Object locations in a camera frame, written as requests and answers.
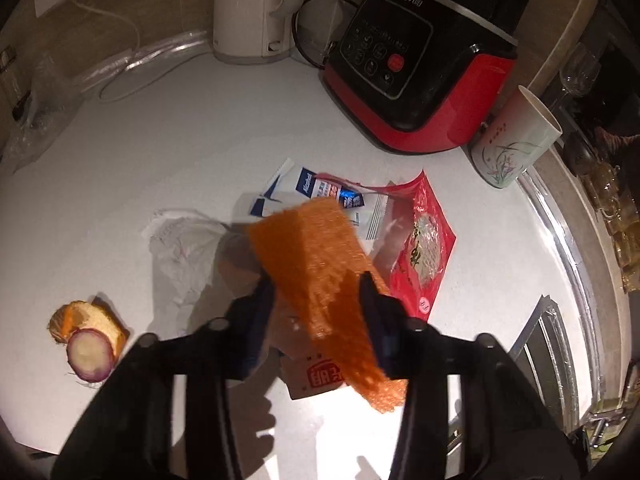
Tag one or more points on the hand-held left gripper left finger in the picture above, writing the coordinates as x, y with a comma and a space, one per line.
257, 310

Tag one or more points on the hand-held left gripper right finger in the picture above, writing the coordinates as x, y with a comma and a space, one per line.
377, 330

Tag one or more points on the long orange foam net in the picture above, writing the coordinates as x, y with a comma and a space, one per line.
320, 270

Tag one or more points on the paper card red stamp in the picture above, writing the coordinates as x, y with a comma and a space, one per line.
312, 377

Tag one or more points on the white tissue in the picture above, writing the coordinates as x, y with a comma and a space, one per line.
180, 250

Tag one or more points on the red snack packet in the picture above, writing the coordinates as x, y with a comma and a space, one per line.
430, 240

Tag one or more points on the white blue striped sachet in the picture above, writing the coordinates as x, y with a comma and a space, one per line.
272, 190

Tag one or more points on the blue white milk carton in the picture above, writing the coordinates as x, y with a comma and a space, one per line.
325, 187

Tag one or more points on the purple onion slice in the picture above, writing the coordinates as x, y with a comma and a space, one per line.
90, 355

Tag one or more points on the ceramic cup flower print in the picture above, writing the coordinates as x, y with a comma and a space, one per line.
505, 150

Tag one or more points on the glass teapot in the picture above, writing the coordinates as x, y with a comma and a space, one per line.
602, 185

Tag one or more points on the brown ceramic cup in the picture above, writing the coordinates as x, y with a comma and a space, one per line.
580, 152

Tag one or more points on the clear plastic edge strip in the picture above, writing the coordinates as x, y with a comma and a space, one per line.
165, 45

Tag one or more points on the clear plastic bag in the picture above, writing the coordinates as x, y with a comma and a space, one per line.
45, 110

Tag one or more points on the white electric kettle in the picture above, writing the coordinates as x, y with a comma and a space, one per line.
250, 10

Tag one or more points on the wine glass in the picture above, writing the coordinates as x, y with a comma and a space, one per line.
580, 72

